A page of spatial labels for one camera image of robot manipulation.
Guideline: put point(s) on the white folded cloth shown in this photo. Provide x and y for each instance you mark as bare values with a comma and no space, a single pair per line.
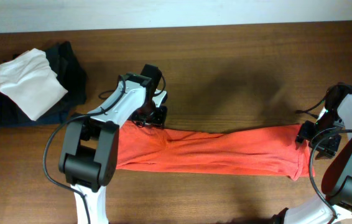
30,83

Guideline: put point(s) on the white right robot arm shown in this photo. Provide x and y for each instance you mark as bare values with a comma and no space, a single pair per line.
333,200

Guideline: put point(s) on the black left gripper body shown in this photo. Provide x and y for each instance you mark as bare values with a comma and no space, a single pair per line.
152,115

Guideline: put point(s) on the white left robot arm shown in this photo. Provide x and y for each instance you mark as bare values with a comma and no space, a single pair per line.
90,148

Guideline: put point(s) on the black folded garment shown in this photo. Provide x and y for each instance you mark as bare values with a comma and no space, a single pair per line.
70,75

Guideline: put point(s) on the orange printed t-shirt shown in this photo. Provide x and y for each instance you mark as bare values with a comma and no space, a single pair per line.
263,151

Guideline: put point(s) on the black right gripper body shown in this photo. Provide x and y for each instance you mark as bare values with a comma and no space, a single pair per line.
316,141

